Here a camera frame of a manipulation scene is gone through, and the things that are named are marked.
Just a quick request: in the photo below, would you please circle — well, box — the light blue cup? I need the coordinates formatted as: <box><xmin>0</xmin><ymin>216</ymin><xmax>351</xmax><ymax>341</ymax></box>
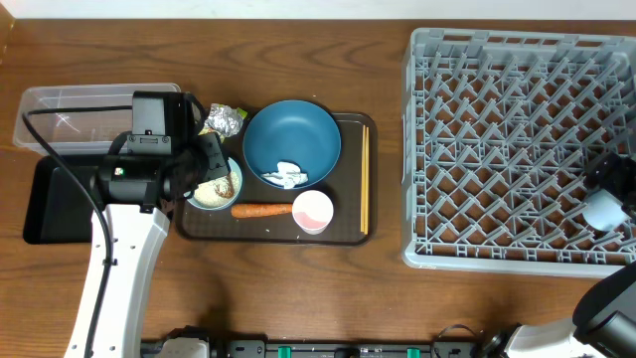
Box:
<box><xmin>582</xmin><ymin>189</ymin><xmax>630</xmax><ymax>232</ymax></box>

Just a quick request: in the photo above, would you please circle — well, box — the foil ball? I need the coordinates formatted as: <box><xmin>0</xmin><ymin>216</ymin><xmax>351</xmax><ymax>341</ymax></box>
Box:
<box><xmin>204</xmin><ymin>102</ymin><xmax>244</xmax><ymax>138</ymax></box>

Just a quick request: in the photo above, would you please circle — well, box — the white tissue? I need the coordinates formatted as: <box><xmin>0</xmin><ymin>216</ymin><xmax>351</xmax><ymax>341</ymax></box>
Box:
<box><xmin>261</xmin><ymin>161</ymin><xmax>308</xmax><ymax>190</ymax></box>

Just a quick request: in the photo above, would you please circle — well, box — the dark blue plate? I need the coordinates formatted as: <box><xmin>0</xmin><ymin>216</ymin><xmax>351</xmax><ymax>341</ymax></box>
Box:
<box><xmin>242</xmin><ymin>99</ymin><xmax>342</xmax><ymax>189</ymax></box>

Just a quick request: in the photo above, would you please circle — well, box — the pink cup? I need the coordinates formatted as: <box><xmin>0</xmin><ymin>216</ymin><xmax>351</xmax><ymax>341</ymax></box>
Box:
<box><xmin>292</xmin><ymin>190</ymin><xmax>334</xmax><ymax>235</ymax></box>

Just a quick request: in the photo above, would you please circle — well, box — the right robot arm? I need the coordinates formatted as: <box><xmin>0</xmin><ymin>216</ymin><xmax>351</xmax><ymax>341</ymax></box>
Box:
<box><xmin>473</xmin><ymin>153</ymin><xmax>635</xmax><ymax>358</ymax></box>

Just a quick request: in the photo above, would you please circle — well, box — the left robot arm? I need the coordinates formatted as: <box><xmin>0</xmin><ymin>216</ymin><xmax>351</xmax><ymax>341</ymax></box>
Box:
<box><xmin>66</xmin><ymin>91</ymin><xmax>230</xmax><ymax>357</ymax></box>

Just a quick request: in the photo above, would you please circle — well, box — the grey dishwasher rack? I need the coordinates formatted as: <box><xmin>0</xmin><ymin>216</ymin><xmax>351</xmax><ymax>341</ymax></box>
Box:
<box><xmin>401</xmin><ymin>28</ymin><xmax>635</xmax><ymax>278</ymax></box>

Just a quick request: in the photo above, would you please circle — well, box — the light blue rice bowl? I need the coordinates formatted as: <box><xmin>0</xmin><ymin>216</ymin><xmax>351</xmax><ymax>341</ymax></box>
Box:
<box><xmin>188</xmin><ymin>157</ymin><xmax>242</xmax><ymax>211</ymax></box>

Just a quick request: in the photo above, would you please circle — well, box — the brown food piece in bowl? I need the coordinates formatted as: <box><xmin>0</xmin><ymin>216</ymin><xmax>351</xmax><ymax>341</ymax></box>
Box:
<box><xmin>212</xmin><ymin>172</ymin><xmax>235</xmax><ymax>199</ymax></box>

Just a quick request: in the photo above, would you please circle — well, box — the orange carrot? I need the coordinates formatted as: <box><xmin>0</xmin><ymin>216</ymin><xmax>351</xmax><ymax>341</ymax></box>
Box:
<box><xmin>231</xmin><ymin>203</ymin><xmax>292</xmax><ymax>219</ymax></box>

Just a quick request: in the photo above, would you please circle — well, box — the clear plastic bin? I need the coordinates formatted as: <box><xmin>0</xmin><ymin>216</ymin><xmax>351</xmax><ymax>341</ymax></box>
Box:
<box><xmin>13</xmin><ymin>83</ymin><xmax>181</xmax><ymax>155</ymax></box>

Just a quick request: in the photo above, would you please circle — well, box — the dark brown serving tray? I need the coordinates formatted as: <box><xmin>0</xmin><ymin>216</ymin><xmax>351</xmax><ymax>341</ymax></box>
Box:
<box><xmin>172</xmin><ymin>112</ymin><xmax>377</xmax><ymax>247</ymax></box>

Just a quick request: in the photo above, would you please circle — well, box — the black plastic tray bin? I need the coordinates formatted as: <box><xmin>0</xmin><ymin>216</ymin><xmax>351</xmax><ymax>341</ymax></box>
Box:
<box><xmin>23</xmin><ymin>156</ymin><xmax>93</xmax><ymax>245</ymax></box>

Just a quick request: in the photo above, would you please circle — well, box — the left wooden chopstick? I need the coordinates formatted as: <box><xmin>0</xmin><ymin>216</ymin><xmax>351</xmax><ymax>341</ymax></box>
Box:
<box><xmin>361</xmin><ymin>125</ymin><xmax>368</xmax><ymax>235</ymax></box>

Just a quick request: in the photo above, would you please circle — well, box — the wooden chopstick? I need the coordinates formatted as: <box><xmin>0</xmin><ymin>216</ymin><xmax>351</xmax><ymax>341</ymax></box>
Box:
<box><xmin>363</xmin><ymin>126</ymin><xmax>370</xmax><ymax>235</ymax></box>
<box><xmin>361</xmin><ymin>125</ymin><xmax>368</xmax><ymax>235</ymax></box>

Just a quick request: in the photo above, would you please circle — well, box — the right wooden chopstick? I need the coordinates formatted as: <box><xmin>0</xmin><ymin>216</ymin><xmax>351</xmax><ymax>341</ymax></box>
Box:
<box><xmin>363</xmin><ymin>126</ymin><xmax>370</xmax><ymax>235</ymax></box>

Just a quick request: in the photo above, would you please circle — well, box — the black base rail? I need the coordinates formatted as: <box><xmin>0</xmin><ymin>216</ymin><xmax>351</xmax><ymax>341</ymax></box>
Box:
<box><xmin>140</xmin><ymin>326</ymin><xmax>477</xmax><ymax>358</ymax></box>

